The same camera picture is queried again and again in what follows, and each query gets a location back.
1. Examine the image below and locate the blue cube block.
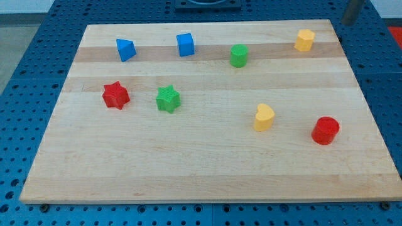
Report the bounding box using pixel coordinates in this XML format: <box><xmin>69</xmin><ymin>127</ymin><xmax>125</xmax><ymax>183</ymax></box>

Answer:
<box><xmin>177</xmin><ymin>33</ymin><xmax>195</xmax><ymax>57</ymax></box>

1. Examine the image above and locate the light wooden board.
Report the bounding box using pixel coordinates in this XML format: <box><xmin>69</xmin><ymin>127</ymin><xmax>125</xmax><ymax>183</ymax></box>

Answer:
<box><xmin>20</xmin><ymin>19</ymin><xmax>401</xmax><ymax>204</ymax></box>

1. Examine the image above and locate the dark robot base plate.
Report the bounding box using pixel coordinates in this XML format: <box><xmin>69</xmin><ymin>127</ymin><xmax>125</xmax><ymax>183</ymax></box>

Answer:
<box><xmin>172</xmin><ymin>0</ymin><xmax>242</xmax><ymax>11</ymax></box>

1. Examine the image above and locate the yellow heart block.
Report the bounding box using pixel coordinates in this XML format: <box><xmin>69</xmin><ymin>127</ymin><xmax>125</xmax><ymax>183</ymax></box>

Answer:
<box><xmin>253</xmin><ymin>104</ymin><xmax>276</xmax><ymax>132</ymax></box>

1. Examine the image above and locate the green cylinder block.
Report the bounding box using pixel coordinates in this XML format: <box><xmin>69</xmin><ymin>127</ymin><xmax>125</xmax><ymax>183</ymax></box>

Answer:
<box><xmin>230</xmin><ymin>44</ymin><xmax>248</xmax><ymax>68</ymax></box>

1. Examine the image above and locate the red cylinder block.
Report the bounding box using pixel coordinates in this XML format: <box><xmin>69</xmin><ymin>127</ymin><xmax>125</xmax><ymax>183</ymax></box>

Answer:
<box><xmin>311</xmin><ymin>116</ymin><xmax>340</xmax><ymax>145</ymax></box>

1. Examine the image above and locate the yellow hexagon block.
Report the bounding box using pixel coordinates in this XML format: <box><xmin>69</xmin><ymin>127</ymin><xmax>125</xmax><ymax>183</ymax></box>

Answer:
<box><xmin>294</xmin><ymin>29</ymin><xmax>315</xmax><ymax>51</ymax></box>

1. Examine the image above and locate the green star block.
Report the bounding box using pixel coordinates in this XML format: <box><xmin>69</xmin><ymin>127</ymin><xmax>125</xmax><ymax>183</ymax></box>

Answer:
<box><xmin>156</xmin><ymin>85</ymin><xmax>181</xmax><ymax>114</ymax></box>

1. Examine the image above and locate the blue triangular prism block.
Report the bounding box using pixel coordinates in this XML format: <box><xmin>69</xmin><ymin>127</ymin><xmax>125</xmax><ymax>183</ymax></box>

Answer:
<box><xmin>116</xmin><ymin>39</ymin><xmax>137</xmax><ymax>62</ymax></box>

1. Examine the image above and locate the red star block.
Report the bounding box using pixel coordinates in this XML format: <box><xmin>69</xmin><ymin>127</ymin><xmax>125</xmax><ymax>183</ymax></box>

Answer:
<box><xmin>102</xmin><ymin>81</ymin><xmax>130</xmax><ymax>110</ymax></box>

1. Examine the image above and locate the grey metal rod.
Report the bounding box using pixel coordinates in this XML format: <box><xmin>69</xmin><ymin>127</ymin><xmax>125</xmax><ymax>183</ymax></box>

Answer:
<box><xmin>340</xmin><ymin>0</ymin><xmax>365</xmax><ymax>26</ymax></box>

